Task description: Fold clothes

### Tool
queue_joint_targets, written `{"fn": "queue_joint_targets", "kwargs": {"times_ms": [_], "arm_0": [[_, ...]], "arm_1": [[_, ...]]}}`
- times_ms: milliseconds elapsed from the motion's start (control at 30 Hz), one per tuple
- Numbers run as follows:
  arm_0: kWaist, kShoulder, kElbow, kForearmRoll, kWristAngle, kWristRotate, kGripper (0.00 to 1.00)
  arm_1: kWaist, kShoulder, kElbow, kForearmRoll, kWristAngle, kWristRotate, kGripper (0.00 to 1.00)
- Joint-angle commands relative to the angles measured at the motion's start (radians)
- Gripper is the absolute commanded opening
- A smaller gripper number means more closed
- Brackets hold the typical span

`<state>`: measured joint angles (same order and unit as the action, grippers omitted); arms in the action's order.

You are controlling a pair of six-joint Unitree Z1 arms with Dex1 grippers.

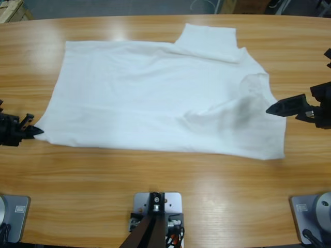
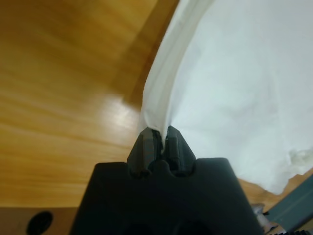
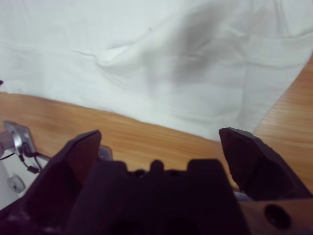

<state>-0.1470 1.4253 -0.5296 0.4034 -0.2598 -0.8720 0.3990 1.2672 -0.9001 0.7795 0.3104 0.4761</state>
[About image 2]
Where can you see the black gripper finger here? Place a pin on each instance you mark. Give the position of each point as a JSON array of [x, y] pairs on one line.
[[143, 151], [179, 151]]

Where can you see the white t-shirt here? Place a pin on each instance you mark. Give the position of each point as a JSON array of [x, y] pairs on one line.
[[232, 85]]

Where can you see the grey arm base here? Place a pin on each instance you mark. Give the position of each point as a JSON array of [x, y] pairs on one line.
[[293, 205]]

